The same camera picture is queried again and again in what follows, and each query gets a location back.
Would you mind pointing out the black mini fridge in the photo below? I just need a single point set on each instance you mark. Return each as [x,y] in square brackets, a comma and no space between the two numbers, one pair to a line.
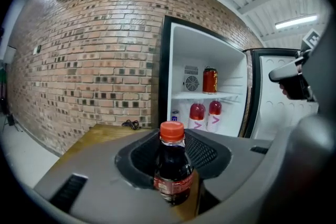
[210,44]

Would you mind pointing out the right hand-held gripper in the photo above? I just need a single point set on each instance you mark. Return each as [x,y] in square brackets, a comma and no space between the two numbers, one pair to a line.
[323,73]

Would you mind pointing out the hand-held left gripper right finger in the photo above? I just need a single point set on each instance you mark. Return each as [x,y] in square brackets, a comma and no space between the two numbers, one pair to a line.
[249,178]

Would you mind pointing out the wooden platform board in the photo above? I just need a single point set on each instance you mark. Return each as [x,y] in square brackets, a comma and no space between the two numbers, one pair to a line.
[105,131]

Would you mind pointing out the red drink bottle white label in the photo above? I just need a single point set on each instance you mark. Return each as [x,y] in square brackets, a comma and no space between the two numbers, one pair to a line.
[214,115]
[197,115]

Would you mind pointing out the dark cola bottle red cap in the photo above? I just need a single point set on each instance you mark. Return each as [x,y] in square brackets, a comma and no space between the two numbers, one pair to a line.
[173,165]

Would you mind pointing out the red drink can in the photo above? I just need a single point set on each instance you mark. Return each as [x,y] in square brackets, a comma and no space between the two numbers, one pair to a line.
[210,81]

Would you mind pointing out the fluorescent ceiling light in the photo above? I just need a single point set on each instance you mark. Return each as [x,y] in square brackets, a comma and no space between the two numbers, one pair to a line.
[296,21]

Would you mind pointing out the blue label drink bottle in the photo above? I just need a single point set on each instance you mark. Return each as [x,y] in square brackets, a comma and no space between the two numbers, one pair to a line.
[175,116]

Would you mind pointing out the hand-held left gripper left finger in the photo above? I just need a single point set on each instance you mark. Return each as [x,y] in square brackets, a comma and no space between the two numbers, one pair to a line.
[105,191]

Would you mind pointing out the wall switch plate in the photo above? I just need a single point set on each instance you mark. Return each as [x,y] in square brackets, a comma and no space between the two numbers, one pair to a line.
[37,49]

